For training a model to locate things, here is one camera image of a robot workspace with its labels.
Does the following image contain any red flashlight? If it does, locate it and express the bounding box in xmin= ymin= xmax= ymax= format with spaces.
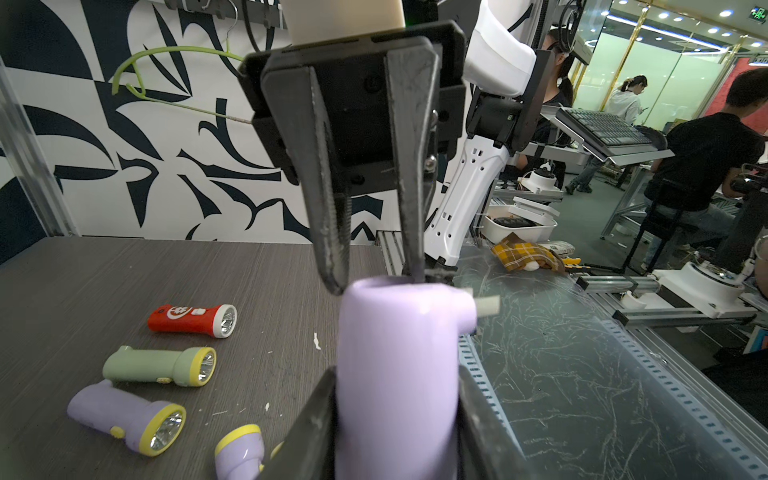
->
xmin=147 ymin=304 xmax=238 ymax=339

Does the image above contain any green flashlight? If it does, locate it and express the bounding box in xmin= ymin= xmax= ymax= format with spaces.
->
xmin=102 ymin=346 xmax=217 ymax=387

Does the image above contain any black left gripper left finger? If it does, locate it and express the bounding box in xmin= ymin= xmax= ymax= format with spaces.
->
xmin=259 ymin=367 xmax=338 ymax=480

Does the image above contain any purple flashlight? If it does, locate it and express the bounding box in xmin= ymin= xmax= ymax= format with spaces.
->
xmin=67 ymin=380 xmax=187 ymax=457
xmin=335 ymin=276 xmax=500 ymax=479
xmin=214 ymin=424 xmax=265 ymax=480

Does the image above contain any seated person black shirt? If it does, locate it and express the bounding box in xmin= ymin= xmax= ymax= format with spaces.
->
xmin=642 ymin=68 xmax=767 ymax=267

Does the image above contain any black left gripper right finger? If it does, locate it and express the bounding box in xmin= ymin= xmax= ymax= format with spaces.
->
xmin=457 ymin=366 xmax=531 ymax=480

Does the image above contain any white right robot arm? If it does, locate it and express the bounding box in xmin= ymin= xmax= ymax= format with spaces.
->
xmin=238 ymin=1 xmax=554 ymax=295

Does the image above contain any green curved tube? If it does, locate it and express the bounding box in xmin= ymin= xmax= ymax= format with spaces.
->
xmin=110 ymin=44 xmax=253 ymax=125

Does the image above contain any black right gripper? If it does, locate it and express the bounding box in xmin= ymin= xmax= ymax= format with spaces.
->
xmin=238 ymin=20 xmax=467 ymax=295

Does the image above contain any yellow plaid cloth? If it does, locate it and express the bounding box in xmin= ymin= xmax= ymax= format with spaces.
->
xmin=491 ymin=233 xmax=565 ymax=274

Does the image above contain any standing person white shirt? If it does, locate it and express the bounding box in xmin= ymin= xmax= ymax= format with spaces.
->
xmin=565 ymin=75 xmax=648 ymax=195

